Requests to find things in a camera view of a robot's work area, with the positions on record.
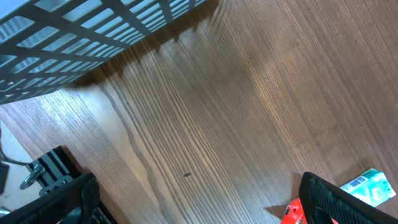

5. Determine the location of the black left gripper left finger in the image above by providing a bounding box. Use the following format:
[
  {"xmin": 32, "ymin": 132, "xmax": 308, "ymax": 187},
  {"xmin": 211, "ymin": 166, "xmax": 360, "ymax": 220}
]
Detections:
[{"xmin": 1, "ymin": 173, "xmax": 100, "ymax": 224}]

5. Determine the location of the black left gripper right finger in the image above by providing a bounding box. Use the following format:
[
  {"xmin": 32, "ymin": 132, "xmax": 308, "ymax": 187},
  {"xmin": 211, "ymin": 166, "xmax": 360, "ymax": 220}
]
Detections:
[{"xmin": 298, "ymin": 172, "xmax": 397, "ymax": 224}]

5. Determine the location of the red snack bag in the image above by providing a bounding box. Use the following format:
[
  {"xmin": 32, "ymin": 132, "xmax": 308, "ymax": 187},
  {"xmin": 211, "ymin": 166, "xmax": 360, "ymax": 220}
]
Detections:
[{"xmin": 281, "ymin": 197, "xmax": 340, "ymax": 224}]

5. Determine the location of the teal tissue pack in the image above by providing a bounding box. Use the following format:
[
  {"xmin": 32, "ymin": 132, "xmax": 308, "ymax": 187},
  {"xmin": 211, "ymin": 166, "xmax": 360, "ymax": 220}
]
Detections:
[{"xmin": 340, "ymin": 168, "xmax": 396, "ymax": 207}]

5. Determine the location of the grey plastic shopping basket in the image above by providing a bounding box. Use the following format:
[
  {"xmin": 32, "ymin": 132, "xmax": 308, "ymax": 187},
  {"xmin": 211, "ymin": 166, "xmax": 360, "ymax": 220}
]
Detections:
[{"xmin": 1, "ymin": 0, "xmax": 204, "ymax": 104}]

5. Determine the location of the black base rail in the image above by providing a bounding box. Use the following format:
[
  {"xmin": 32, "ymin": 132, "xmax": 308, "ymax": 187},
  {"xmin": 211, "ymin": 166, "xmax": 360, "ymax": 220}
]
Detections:
[{"xmin": 19, "ymin": 146, "xmax": 119, "ymax": 224}]

